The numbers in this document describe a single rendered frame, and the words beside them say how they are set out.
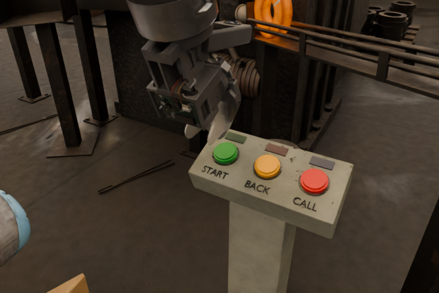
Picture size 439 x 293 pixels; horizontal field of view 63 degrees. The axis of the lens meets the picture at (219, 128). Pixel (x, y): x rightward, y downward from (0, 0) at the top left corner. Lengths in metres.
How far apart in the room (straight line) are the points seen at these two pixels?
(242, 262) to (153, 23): 0.47
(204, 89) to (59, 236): 1.06
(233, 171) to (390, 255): 0.86
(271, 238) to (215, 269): 0.59
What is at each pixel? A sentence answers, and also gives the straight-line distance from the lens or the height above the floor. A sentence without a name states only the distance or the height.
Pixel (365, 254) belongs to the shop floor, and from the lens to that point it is 1.32.
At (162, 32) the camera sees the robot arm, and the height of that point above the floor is 0.85.
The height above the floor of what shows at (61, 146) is 0.01.
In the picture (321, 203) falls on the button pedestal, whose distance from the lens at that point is 0.54.
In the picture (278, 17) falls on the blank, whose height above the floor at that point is 0.70.
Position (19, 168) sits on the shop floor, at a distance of 1.79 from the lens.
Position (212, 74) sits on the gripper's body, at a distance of 0.43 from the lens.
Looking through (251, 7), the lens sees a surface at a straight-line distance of 1.16.
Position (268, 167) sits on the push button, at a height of 0.61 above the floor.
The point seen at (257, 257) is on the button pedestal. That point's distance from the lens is 0.67.
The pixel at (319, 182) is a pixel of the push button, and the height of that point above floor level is 0.61.
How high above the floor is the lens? 0.94
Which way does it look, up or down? 31 degrees down
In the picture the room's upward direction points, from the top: straight up
